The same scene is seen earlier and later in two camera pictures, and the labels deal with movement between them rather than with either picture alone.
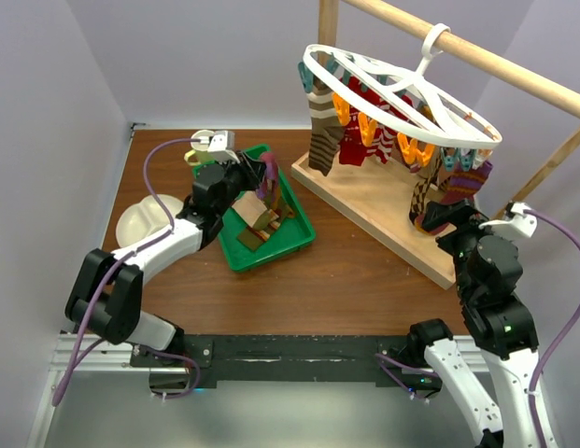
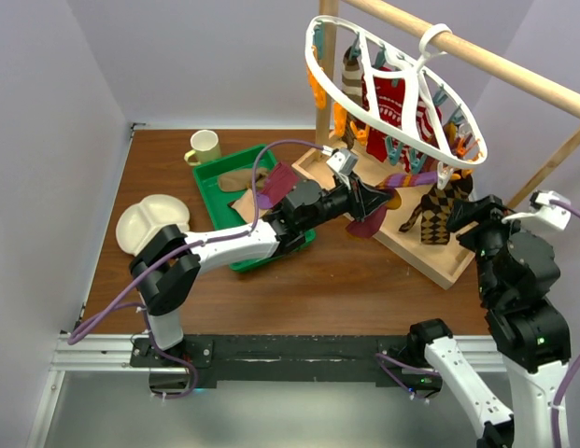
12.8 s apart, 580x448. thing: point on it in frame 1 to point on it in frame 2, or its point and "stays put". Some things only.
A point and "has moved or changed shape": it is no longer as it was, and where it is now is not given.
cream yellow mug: x=200 y=153 stays put
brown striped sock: x=326 y=133 to x=352 y=85
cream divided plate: x=146 y=218 stays put
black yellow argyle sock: x=422 y=190 to x=433 y=208
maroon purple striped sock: x=463 y=185 to x=369 y=226
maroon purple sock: x=269 y=189 has moved or changed shape
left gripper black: x=252 y=171 to x=370 y=199
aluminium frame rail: x=104 y=357 stays put
